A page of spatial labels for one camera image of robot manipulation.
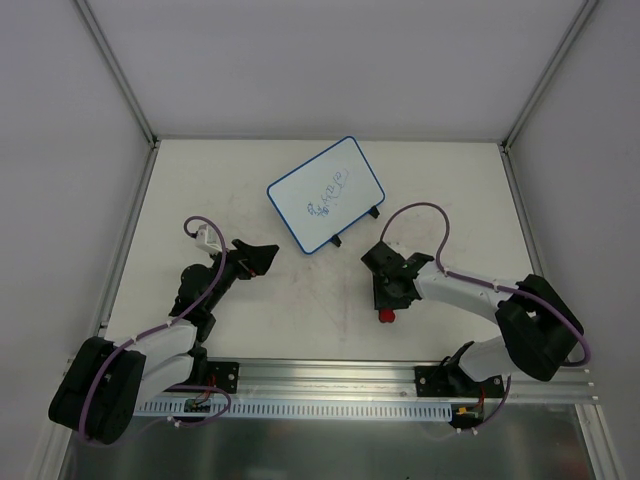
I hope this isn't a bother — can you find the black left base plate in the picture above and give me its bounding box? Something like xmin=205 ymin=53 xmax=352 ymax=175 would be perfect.
xmin=189 ymin=359 xmax=240 ymax=394

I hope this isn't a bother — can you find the blue framed whiteboard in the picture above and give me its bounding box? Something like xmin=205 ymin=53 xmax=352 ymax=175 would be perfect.
xmin=266 ymin=136 xmax=386 ymax=255

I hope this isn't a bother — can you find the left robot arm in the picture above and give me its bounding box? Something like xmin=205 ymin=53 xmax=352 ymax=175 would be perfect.
xmin=48 ymin=239 xmax=279 ymax=445

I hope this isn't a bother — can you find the left aluminium frame post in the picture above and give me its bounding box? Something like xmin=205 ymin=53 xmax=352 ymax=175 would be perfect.
xmin=71 ymin=0 xmax=158 ymax=147

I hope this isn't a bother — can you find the right aluminium frame post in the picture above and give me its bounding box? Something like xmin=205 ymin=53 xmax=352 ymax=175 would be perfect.
xmin=499 ymin=0 xmax=601 ymax=151

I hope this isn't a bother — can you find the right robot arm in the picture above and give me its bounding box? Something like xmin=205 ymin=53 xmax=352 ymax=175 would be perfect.
xmin=361 ymin=241 xmax=584 ymax=397

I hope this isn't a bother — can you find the red whiteboard eraser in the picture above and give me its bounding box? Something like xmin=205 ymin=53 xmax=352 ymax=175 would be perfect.
xmin=378 ymin=308 xmax=396 ymax=324

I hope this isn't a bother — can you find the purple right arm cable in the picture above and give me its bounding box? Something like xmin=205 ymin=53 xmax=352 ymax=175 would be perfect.
xmin=382 ymin=201 xmax=600 ymax=436

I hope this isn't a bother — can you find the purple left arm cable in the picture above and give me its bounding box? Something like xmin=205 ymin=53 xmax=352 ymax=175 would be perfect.
xmin=79 ymin=215 xmax=232 ymax=446

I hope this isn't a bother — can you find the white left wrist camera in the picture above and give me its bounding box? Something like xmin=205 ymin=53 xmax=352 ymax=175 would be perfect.
xmin=194 ymin=224 xmax=222 ymax=257

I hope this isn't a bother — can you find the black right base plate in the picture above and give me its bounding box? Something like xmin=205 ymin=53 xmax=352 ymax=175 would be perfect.
xmin=414 ymin=365 xmax=505 ymax=399

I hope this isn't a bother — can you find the aluminium mounting rail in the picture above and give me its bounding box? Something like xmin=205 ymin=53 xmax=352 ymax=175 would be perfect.
xmin=234 ymin=359 xmax=600 ymax=405

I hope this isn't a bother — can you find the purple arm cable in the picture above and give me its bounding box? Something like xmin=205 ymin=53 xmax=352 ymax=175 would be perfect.
xmin=79 ymin=215 xmax=232 ymax=446
xmin=382 ymin=201 xmax=600 ymax=436

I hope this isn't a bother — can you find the aluminium frame post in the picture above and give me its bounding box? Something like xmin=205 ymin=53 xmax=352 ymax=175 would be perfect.
xmin=71 ymin=0 xmax=158 ymax=147
xmin=499 ymin=0 xmax=601 ymax=151

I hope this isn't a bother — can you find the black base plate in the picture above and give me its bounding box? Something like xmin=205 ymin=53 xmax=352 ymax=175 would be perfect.
xmin=414 ymin=365 xmax=505 ymax=399
xmin=189 ymin=359 xmax=240 ymax=394

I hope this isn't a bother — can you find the slotted white cable duct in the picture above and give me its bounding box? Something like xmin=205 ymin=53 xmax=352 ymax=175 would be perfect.
xmin=134 ymin=395 xmax=453 ymax=423

